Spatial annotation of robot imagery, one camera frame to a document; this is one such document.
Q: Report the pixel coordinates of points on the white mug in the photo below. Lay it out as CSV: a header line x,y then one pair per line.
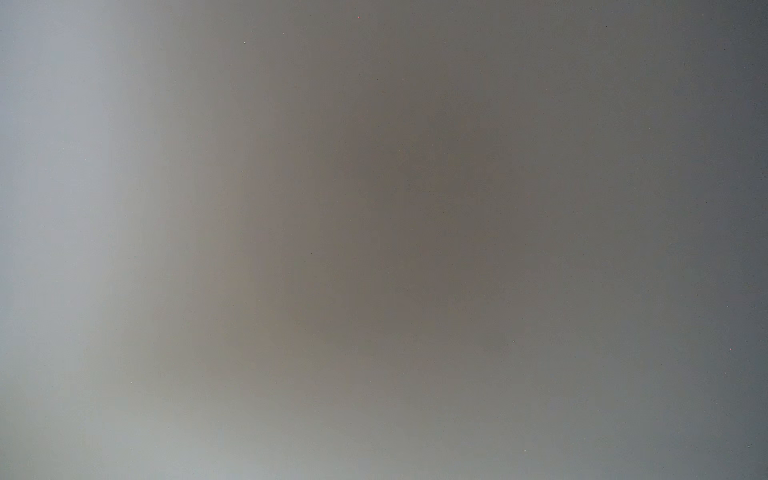
x,y
383,239

